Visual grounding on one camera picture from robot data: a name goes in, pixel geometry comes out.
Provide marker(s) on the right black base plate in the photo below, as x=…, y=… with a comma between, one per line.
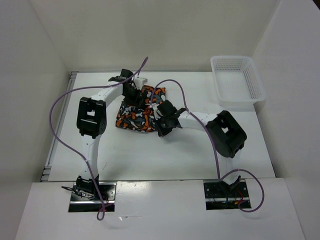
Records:
x=216, y=199

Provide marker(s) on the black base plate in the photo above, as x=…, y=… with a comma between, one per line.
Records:
x=216, y=199
x=81, y=202

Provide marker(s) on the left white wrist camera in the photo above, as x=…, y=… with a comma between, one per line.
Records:
x=139, y=82

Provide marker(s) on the orange camouflage shorts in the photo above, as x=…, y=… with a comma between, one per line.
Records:
x=139, y=116

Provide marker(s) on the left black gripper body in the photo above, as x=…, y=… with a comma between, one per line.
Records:
x=131, y=97

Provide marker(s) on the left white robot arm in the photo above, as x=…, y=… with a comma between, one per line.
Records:
x=92, y=123

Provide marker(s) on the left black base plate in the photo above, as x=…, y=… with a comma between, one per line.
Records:
x=81, y=202

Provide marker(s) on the white plastic basket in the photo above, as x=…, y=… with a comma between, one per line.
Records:
x=237, y=81

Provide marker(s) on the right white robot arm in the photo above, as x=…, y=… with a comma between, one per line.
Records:
x=226, y=136

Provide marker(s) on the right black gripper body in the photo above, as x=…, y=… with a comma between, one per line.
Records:
x=164, y=126

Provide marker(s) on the aluminium table edge rail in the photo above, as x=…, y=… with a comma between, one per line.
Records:
x=54, y=143

